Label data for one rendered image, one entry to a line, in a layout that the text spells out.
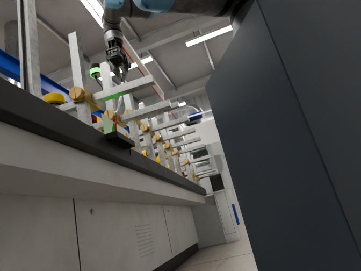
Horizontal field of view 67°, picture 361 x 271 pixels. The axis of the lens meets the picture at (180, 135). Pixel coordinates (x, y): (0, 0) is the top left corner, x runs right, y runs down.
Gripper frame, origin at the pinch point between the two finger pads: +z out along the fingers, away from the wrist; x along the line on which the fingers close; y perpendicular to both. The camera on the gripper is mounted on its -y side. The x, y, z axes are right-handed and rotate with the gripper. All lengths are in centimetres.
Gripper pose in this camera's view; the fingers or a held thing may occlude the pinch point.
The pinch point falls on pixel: (122, 80)
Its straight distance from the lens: 134.1
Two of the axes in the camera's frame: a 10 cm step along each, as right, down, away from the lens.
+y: -2.3, -2.7, -9.4
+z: 2.2, 9.2, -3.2
